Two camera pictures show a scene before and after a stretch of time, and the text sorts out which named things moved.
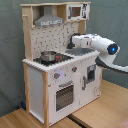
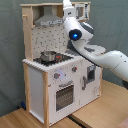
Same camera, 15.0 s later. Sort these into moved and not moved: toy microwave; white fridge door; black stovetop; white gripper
Moved: white gripper
Not moved: black stovetop; toy microwave; white fridge door
